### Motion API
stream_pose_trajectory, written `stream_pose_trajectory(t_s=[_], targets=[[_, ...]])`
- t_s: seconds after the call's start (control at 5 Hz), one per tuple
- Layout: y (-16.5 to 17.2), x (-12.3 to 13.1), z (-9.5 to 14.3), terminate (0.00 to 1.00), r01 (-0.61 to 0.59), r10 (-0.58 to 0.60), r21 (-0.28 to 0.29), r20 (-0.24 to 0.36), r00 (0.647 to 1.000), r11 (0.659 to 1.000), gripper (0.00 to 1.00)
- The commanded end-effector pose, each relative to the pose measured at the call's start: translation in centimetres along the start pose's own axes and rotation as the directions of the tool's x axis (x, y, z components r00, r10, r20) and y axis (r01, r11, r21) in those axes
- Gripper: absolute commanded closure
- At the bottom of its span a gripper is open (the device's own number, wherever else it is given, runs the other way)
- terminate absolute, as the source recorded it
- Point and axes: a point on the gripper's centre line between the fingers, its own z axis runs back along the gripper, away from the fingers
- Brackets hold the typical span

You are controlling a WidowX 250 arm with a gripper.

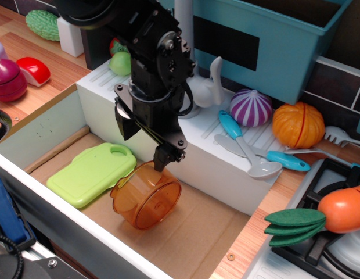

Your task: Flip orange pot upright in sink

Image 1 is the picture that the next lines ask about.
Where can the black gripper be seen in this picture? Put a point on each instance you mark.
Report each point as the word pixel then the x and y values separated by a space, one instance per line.
pixel 158 118

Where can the transparent orange plastic pot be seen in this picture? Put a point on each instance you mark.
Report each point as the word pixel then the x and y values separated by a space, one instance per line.
pixel 146 196

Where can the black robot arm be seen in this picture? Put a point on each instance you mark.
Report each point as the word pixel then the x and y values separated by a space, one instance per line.
pixel 160 67

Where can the white toy sink unit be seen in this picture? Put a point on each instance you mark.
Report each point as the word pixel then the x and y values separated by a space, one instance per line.
pixel 217 188

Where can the light green cutting board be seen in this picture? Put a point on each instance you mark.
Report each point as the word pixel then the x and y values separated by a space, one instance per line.
pixel 92 172

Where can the white toy faucet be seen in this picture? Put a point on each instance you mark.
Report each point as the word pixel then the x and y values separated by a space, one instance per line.
pixel 206 92

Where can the green toy apple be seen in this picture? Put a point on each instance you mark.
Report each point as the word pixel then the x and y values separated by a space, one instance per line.
pixel 120 63

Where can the red toy strawberry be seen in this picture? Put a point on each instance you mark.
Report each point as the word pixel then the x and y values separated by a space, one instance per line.
pixel 116 46

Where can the purple striped toy onion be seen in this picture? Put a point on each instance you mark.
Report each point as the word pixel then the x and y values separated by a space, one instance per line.
pixel 251 108

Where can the white block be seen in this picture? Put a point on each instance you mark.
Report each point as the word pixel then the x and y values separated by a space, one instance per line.
pixel 70 38

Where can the red white toy slice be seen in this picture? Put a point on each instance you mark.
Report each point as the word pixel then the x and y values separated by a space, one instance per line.
pixel 35 71

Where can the magenta toy radish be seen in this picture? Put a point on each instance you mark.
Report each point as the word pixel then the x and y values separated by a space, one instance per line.
pixel 13 84

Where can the teal plastic bin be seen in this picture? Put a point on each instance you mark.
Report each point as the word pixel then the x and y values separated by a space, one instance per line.
pixel 270 46

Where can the orange toy pumpkin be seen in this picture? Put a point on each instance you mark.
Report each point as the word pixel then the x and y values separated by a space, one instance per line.
pixel 298 126

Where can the green bumpy toy gourd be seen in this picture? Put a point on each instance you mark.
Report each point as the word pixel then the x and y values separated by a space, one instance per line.
pixel 43 24

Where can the blue clamp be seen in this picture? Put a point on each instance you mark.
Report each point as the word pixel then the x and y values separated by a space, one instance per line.
pixel 12 223

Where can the grey pasta server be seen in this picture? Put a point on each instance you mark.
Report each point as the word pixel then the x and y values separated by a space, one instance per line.
pixel 336 136

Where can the black toy stove grate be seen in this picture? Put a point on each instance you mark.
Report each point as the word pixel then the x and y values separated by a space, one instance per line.
pixel 326 254

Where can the orange toy carrot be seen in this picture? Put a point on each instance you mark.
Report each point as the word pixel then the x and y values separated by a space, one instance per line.
pixel 338 212

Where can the blue handled grey knife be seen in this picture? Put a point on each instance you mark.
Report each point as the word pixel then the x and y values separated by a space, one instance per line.
pixel 288 161

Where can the blue handled grey spoon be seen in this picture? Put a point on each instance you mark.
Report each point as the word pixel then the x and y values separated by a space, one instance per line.
pixel 259 170

